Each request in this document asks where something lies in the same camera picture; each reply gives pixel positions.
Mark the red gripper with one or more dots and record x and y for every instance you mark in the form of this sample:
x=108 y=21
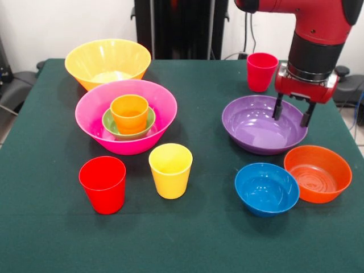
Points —
x=301 y=86

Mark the purple bowl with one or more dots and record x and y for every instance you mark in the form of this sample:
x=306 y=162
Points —
x=256 y=136

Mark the orange cup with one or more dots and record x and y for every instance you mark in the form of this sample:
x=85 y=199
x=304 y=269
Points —
x=129 y=120
x=130 y=130

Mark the stack of green bowls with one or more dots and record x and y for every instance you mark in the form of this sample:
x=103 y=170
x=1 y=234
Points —
x=108 y=122

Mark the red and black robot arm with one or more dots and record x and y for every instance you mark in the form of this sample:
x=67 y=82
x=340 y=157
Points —
x=318 y=42

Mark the crimson cup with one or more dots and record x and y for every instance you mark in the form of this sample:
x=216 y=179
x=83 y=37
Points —
x=260 y=79

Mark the black machine base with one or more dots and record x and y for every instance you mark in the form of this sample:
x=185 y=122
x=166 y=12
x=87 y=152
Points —
x=349 y=91
x=17 y=85

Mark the orange-red bowl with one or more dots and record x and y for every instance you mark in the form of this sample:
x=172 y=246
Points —
x=318 y=196

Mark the blue bowl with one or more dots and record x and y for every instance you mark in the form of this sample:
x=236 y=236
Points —
x=267 y=209

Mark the yellow cup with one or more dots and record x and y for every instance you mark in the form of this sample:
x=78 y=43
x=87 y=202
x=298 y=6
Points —
x=170 y=185

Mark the dark green table cloth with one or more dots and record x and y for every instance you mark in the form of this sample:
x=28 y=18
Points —
x=182 y=241

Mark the large pink bowl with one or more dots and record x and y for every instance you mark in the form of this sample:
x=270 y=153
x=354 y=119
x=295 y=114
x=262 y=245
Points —
x=88 y=119

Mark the red cup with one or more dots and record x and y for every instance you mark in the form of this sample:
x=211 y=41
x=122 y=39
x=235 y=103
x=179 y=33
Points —
x=105 y=199

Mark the large orange bowl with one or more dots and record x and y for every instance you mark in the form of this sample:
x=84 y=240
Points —
x=85 y=65

